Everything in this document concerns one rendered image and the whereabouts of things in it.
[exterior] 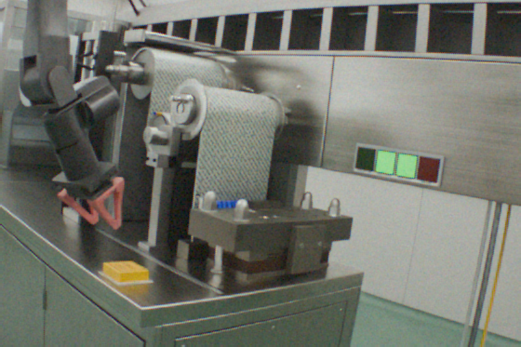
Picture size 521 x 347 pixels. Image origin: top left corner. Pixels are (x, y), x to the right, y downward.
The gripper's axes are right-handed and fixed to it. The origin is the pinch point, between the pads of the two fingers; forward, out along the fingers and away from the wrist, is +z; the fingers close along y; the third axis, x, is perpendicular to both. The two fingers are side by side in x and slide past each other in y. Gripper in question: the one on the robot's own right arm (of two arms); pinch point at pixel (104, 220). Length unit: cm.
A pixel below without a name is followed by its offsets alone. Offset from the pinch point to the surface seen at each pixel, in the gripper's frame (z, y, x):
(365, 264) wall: 226, 96, -244
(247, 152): 18, 13, -54
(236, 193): 26, 14, -47
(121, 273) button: 16.9, 10.0, -4.2
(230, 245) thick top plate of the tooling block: 23.3, 0.1, -25.0
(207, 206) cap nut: 19.2, 9.9, -31.8
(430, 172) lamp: 25, -32, -60
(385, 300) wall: 244, 74, -227
